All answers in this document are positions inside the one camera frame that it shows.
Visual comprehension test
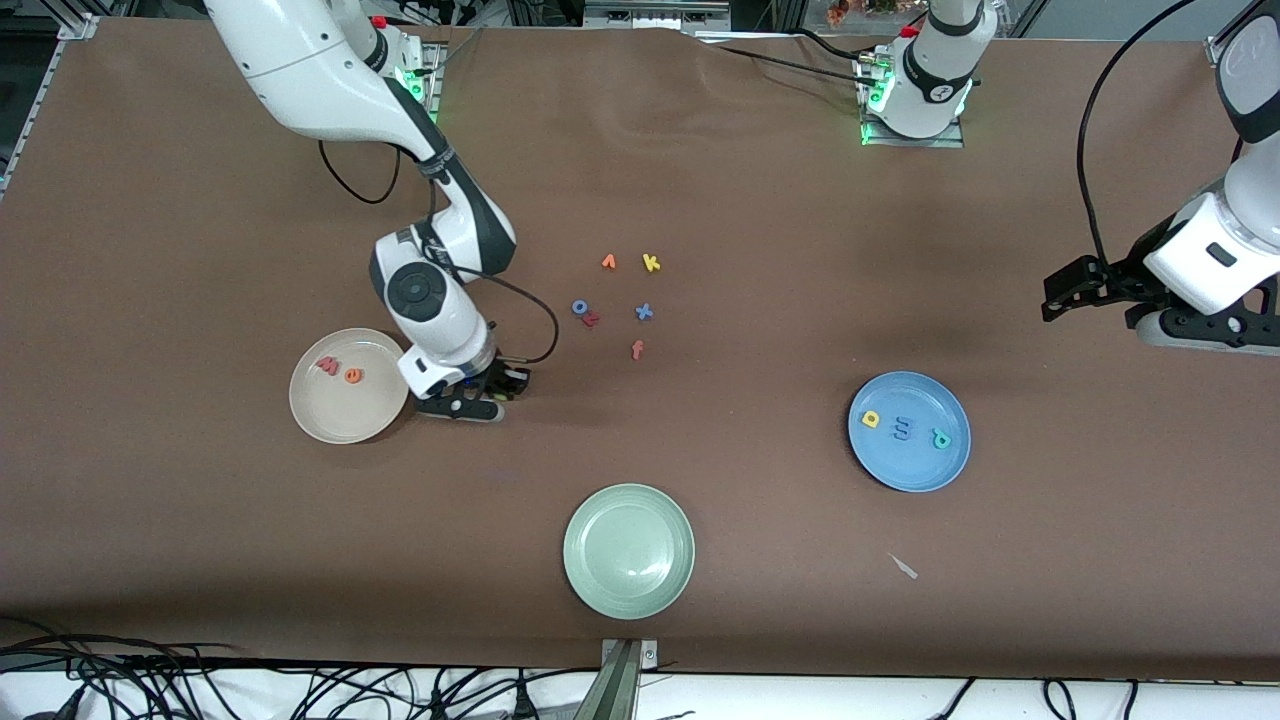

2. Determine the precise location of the beige brown plate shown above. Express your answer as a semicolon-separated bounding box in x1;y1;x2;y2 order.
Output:
288;328;411;445

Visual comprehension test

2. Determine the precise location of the green plate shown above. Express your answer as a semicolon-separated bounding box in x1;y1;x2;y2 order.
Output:
562;483;696;621

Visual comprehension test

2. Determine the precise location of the blue plate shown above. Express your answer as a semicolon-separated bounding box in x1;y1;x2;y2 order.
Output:
848;371;972;494

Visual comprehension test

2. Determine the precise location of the brown table cover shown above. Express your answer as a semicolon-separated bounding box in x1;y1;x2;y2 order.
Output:
0;18;1280;681

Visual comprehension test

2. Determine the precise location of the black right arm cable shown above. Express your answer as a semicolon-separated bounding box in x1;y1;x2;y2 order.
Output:
318;140;559;366

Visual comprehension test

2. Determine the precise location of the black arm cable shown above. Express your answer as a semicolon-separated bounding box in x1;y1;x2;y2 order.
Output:
1077;0;1201;271
318;140;559;366

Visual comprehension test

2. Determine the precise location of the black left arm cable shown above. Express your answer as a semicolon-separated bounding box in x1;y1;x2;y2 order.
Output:
1077;0;1201;271

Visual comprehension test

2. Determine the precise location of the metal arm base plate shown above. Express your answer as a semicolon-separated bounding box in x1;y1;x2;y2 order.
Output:
860;50;966;149
395;40;443;126

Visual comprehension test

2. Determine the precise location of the aluminium camera mount profile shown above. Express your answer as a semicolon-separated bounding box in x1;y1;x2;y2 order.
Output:
575;638;661;720

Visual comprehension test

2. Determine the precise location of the thin grey base cable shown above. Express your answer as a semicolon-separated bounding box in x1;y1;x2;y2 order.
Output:
436;26;485;73

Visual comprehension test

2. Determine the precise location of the black base cable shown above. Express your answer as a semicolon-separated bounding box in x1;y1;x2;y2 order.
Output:
712;40;873;83
795;28;886;63

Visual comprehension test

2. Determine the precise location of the grey metal frame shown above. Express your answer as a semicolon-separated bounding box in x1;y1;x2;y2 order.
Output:
583;0;731;31

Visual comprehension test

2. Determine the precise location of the tangled black cable bundle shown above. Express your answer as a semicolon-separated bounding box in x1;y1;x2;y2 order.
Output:
0;615;601;720

